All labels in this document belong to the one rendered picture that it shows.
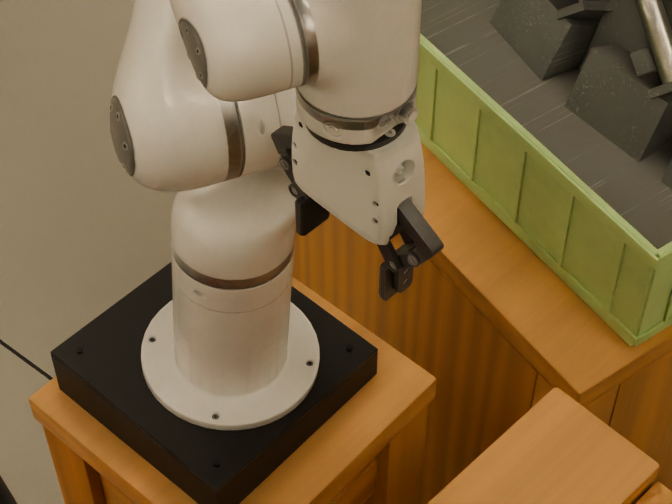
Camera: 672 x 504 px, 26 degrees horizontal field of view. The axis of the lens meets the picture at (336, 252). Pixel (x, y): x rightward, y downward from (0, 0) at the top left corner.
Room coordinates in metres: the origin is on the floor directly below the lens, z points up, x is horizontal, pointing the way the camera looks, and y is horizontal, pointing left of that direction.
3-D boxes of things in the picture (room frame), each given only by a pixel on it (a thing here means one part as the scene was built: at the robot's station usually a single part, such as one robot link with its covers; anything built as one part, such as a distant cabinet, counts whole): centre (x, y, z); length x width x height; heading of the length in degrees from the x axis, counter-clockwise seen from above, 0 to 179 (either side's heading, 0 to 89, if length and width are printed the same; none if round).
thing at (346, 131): (0.73, -0.02, 1.47); 0.09 x 0.08 x 0.03; 45
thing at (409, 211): (0.70, -0.05, 1.37); 0.08 x 0.01 x 0.06; 45
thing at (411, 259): (0.69, -0.05, 1.32); 0.03 x 0.03 x 0.07; 45
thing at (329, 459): (0.91, 0.11, 0.83); 0.32 x 0.32 x 0.04; 48
